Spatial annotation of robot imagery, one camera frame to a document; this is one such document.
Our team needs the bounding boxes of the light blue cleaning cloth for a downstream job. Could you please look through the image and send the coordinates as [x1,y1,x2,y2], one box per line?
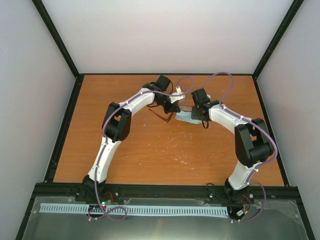
[175,111,202,125]

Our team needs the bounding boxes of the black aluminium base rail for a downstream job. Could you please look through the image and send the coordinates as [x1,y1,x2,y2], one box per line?
[33,182,300,203]

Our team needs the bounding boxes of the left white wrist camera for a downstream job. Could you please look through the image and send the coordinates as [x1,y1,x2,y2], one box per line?
[169,86,186,104]

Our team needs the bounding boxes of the flag pattern sunglasses case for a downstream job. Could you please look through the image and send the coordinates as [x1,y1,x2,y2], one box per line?
[175,106,202,125]

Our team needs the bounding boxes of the left green controller board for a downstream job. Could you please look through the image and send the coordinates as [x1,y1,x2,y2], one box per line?
[100,199,113,207]

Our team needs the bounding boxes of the light blue slotted cable duct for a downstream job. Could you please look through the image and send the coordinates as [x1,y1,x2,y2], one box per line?
[39,203,229,218]

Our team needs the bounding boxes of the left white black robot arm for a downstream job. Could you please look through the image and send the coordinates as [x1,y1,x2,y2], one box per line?
[82,75,186,202]

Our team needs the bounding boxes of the brown sunglasses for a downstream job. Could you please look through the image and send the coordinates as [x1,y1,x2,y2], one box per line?
[148,107,174,123]

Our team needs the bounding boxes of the right black frame post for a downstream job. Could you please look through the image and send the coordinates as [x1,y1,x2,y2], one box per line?
[252,0,306,76]

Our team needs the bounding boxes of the left black frame post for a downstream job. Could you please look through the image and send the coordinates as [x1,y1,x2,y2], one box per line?
[32,0,80,79]

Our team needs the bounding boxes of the black frame post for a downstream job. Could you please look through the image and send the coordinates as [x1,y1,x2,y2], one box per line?
[32,0,80,79]
[252,0,306,76]

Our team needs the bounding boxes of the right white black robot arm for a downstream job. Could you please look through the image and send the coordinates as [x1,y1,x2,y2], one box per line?
[191,88,276,203]

